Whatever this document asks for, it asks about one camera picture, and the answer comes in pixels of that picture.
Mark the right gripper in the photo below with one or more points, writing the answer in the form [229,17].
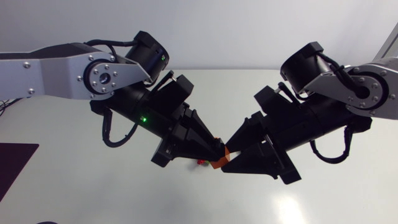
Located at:
[289,130]

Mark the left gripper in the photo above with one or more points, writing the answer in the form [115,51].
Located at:
[169,137]

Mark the orange toy brick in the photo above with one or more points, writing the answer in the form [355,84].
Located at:
[222,161]

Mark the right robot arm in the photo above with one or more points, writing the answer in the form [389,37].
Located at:
[373,90]

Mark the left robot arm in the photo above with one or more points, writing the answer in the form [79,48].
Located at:
[56,74]

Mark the red toy brick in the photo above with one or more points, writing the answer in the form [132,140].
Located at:
[201,162]

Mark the dark mat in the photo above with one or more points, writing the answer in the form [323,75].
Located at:
[14,161]

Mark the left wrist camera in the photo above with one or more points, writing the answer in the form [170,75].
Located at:
[172,91]

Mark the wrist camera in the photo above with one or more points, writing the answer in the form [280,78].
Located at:
[273,101]
[172,91]

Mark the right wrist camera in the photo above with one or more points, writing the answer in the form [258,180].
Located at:
[273,101]

